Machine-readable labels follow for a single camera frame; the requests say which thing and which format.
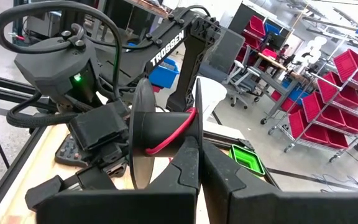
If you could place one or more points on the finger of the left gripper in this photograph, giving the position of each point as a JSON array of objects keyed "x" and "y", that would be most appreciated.
[{"x": 96, "y": 179}]

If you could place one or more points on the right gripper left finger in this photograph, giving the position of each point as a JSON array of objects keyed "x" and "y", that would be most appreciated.
[{"x": 120, "y": 207}]

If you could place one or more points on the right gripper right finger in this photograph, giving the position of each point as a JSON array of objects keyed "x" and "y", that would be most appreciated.
[{"x": 275, "y": 208}]

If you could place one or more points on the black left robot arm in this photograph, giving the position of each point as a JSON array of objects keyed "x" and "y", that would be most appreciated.
[{"x": 166, "y": 46}]

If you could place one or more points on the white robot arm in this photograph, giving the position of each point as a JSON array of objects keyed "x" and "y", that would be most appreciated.
[{"x": 315, "y": 43}]

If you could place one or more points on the green square container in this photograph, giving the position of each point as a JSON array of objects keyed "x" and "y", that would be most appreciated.
[{"x": 247, "y": 160}]

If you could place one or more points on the blue floor bin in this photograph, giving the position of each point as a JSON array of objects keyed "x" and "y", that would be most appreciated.
[{"x": 165, "y": 76}]

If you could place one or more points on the white trash bin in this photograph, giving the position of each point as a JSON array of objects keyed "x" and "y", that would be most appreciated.
[{"x": 213, "y": 93}]

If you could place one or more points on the grey office chair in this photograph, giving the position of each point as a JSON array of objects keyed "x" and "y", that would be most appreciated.
[{"x": 244, "y": 81}]

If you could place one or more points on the wooden top workbench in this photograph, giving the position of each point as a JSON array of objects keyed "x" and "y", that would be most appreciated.
[{"x": 278, "y": 64}]

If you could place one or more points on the person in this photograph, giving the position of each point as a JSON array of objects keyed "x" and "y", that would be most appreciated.
[{"x": 284, "y": 49}]

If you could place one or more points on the dark mesh office chair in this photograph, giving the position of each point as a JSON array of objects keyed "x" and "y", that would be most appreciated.
[{"x": 225, "y": 46}]

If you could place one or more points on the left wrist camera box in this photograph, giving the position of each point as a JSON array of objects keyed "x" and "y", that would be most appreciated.
[{"x": 98, "y": 127}]

